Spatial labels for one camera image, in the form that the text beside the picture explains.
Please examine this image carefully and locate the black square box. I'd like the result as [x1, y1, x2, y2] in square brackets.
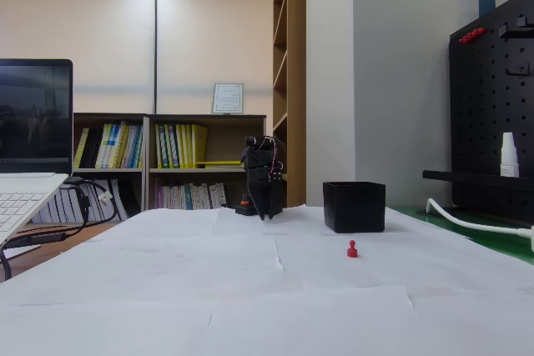
[322, 181, 386, 234]

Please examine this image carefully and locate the black orange base clamp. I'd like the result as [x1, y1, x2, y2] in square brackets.
[234, 193, 256, 218]

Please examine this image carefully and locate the low light wooden bookshelf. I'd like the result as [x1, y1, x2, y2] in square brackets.
[144, 113, 267, 212]

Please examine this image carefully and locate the wide yellow binder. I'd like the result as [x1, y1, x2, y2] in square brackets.
[191, 123, 209, 169]

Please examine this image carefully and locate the framed certificate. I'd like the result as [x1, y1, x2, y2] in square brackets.
[211, 82, 244, 115]

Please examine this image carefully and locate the tall wooden bookshelf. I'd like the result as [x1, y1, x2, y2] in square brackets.
[272, 0, 308, 208]

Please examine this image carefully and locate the white paper sheet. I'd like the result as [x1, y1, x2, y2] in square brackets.
[0, 300, 213, 356]
[207, 283, 534, 356]
[10, 233, 288, 308]
[273, 204, 534, 290]

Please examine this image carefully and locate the low dark wooden bookshelf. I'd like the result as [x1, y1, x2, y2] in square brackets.
[73, 113, 148, 223]

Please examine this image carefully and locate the black pegboard shelf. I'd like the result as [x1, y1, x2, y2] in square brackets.
[421, 169, 534, 191]

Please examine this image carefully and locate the green desk mat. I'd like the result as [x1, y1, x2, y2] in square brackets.
[390, 204, 534, 266]

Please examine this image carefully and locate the black pegboard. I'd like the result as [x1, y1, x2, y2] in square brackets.
[448, 0, 534, 222]

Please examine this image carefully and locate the white laptop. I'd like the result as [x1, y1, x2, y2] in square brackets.
[0, 58, 74, 247]

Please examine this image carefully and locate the white plastic bottle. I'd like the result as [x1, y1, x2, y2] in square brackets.
[499, 132, 521, 178]

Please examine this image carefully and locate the black pegboard hook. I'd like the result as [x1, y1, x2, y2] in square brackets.
[505, 63, 534, 80]
[497, 24, 534, 39]

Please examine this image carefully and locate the black laptop cable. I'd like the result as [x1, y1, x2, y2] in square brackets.
[0, 178, 118, 282]

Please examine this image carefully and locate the white power cable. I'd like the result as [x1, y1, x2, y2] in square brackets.
[426, 198, 534, 237]

